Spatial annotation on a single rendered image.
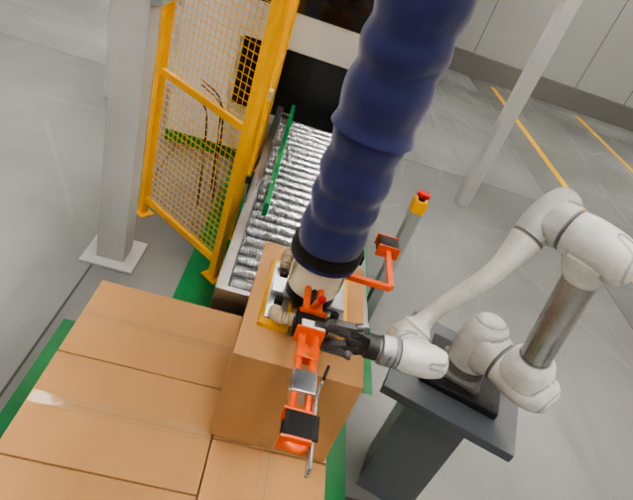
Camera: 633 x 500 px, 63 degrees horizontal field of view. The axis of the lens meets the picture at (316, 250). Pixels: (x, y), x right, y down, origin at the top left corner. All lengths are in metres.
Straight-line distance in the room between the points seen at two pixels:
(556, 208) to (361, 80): 0.65
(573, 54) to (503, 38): 1.41
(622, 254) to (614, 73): 10.65
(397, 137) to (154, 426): 1.19
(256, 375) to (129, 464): 0.48
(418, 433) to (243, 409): 0.80
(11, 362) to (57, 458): 1.01
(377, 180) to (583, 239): 0.56
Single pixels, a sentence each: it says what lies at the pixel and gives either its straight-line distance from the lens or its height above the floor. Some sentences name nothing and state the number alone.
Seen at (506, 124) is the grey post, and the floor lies 0.89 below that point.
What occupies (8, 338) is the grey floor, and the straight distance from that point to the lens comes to 2.83.
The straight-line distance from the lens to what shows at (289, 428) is 1.22.
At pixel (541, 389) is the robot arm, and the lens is 1.90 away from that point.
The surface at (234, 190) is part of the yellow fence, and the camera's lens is 2.84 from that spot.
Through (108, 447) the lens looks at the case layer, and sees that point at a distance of 1.80.
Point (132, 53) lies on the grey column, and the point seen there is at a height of 1.24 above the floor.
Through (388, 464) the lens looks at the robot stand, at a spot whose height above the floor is 0.23.
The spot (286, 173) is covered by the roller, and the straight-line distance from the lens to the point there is 3.45.
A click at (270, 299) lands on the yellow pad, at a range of 1.69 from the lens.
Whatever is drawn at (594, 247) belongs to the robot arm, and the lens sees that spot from 1.51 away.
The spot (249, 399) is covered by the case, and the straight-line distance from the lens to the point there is 1.66.
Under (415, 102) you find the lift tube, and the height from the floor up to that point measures 1.74.
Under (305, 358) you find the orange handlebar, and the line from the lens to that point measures 1.41.
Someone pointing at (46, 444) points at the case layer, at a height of 0.54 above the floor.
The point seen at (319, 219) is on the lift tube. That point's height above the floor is 1.33.
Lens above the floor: 2.08
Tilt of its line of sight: 34 degrees down
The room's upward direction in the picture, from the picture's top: 21 degrees clockwise
